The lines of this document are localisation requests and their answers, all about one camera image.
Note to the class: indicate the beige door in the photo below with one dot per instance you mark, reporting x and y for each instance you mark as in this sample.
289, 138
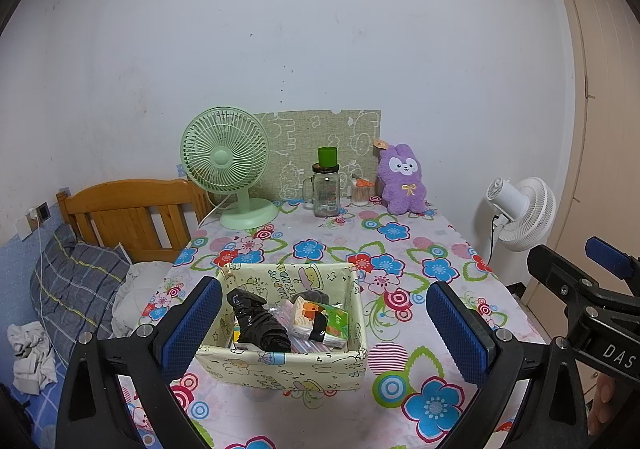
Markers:
610, 129

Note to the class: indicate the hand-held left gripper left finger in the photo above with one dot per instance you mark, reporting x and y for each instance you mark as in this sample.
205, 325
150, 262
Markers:
192, 329

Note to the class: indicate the white standing fan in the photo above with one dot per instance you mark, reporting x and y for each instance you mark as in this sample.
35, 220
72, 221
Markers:
530, 214

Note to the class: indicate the white crumpled cloth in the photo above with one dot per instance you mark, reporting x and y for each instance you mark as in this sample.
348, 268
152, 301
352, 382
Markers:
32, 359

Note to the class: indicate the floral tablecloth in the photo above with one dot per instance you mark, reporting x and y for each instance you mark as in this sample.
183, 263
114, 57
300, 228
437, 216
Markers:
310, 249

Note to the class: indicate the green printed board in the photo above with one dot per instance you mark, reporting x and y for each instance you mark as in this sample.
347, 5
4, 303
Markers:
300, 134

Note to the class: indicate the green plastic cup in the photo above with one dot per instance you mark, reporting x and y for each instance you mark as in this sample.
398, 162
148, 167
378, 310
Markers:
328, 157

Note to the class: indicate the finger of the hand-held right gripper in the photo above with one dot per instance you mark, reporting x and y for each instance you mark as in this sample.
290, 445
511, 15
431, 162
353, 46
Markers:
555, 271
607, 256

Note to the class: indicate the small jar with orange lid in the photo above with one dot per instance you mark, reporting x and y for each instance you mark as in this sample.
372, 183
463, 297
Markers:
362, 194

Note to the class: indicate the person's right hand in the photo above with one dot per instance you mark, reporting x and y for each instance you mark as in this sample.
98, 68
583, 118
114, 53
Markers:
602, 399

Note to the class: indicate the white quilt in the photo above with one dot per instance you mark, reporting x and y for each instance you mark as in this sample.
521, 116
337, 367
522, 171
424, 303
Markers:
140, 289

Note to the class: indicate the wall socket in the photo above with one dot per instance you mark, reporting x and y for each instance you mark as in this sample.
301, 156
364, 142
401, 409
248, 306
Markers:
44, 213

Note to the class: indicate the black umbrella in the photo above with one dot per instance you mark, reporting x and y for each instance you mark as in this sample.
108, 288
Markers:
260, 329

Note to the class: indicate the purple plush bunny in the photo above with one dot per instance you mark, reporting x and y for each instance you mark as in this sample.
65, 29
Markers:
405, 189

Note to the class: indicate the grey plaid pillow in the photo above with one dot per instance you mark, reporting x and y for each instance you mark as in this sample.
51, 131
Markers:
75, 279

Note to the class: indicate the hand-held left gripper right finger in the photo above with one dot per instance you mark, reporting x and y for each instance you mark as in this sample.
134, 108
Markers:
455, 334

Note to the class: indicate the colourful snack packet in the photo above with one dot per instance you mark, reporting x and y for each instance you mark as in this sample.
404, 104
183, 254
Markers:
305, 314

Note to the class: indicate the glass jar with black lid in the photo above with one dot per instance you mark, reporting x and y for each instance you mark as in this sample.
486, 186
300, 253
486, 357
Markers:
327, 194

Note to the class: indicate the green tissue pack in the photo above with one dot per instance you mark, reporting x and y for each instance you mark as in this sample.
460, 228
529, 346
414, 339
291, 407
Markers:
337, 321

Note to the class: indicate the blue checked bed sheet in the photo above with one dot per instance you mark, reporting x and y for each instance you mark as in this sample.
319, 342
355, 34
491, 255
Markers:
30, 419

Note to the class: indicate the yellow printed storage box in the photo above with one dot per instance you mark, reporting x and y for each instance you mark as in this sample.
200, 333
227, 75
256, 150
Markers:
280, 371

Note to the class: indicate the green desk fan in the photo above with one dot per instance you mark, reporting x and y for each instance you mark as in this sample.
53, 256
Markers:
225, 159

